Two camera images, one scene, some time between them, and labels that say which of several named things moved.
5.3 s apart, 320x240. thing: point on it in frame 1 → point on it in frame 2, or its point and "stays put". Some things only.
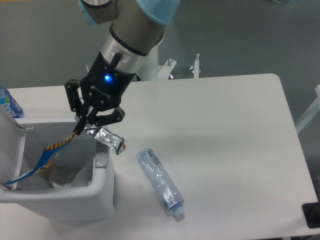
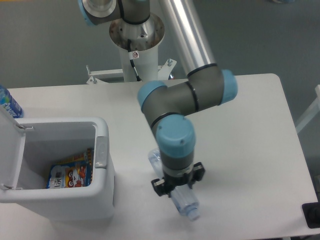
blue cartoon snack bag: (47, 154) → (73, 174)
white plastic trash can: (43, 162) stays put
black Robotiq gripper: (102, 86) → (170, 182)
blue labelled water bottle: (8, 102) stays put
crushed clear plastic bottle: (167, 190) → (185, 198)
